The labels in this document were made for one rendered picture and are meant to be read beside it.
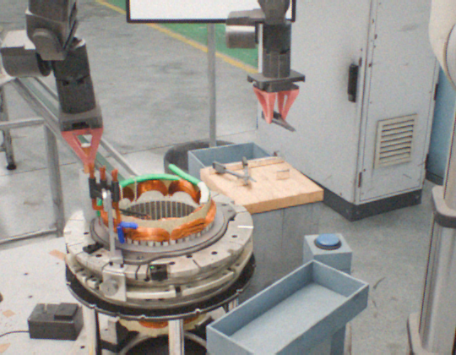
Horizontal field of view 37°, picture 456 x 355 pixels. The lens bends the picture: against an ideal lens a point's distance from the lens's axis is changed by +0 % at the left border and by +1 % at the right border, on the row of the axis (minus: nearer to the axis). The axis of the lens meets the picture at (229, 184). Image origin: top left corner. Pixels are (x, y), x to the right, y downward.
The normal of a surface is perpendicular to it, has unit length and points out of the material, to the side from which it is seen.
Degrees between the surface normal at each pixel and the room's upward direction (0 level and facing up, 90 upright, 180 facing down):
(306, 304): 0
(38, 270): 0
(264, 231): 90
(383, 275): 0
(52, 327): 90
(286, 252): 90
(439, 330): 90
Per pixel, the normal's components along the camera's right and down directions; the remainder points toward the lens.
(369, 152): 0.47, 0.37
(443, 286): -0.16, 0.40
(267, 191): 0.00, -0.91
